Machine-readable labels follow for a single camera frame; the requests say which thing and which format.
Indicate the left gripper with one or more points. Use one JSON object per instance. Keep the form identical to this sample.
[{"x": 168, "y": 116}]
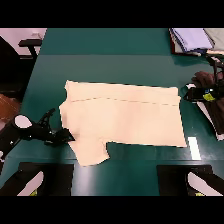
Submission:
[{"x": 59, "y": 136}]

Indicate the cream T-shirt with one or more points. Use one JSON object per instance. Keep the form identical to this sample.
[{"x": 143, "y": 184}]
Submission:
[{"x": 133, "y": 120}]

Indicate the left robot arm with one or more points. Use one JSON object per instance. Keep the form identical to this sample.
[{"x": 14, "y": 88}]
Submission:
[{"x": 20, "y": 131}]

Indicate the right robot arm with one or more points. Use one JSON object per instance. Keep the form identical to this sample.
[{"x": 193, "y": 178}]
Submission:
[{"x": 200, "y": 94}]

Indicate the brown garment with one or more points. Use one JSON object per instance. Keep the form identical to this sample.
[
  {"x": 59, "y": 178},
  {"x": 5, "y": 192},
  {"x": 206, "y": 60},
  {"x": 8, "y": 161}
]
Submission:
[{"x": 202, "y": 79}]

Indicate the lavender garment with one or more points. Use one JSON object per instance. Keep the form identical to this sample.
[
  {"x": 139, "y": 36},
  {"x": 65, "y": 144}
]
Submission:
[{"x": 191, "y": 38}]

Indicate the grey garment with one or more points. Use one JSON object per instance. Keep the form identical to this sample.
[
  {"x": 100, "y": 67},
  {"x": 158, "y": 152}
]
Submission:
[{"x": 216, "y": 36}]

